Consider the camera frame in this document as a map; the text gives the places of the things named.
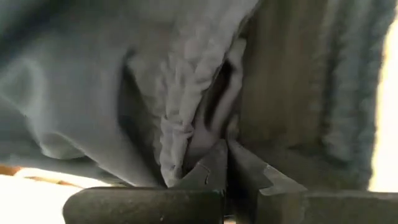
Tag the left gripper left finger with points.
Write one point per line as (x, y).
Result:
(140, 207)

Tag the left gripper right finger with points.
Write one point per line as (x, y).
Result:
(311, 208)

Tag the black knit sweater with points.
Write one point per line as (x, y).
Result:
(77, 93)

